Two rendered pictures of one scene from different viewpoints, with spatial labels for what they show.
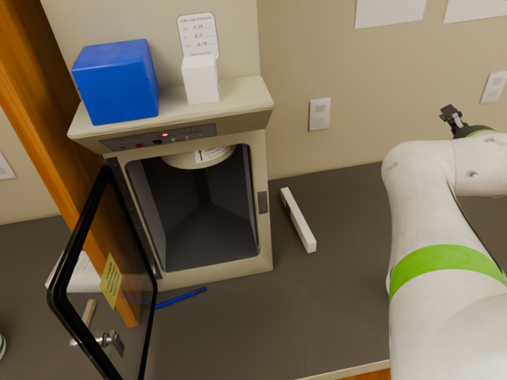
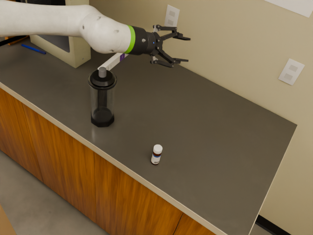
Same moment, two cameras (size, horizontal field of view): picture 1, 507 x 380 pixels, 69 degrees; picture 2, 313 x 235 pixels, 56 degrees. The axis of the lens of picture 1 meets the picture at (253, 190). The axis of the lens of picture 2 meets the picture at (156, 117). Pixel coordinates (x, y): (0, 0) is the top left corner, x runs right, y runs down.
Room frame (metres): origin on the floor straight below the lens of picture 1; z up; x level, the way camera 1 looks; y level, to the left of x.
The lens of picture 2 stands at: (-0.08, -1.01, 1.90)
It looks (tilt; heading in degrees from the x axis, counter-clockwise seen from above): 46 degrees down; 32
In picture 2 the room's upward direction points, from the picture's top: 11 degrees clockwise
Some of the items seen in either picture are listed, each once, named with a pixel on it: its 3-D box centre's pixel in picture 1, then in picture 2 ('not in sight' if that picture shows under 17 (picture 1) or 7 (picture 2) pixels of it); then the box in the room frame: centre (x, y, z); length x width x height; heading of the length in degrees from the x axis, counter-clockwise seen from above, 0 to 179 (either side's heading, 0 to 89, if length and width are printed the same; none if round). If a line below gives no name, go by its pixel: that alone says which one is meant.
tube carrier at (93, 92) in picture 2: not in sight; (102, 99); (0.51, -0.37, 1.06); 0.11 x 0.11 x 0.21
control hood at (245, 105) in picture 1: (178, 127); not in sight; (0.57, 0.12, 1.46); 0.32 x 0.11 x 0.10; 96
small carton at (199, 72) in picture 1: (201, 79); not in sight; (0.58, 0.07, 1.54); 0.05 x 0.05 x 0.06; 0
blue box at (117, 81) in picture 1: (120, 81); not in sight; (0.56, 0.19, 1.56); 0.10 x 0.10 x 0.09; 6
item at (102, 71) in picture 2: not in sight; (102, 75); (0.51, -0.37, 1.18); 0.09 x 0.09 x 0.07
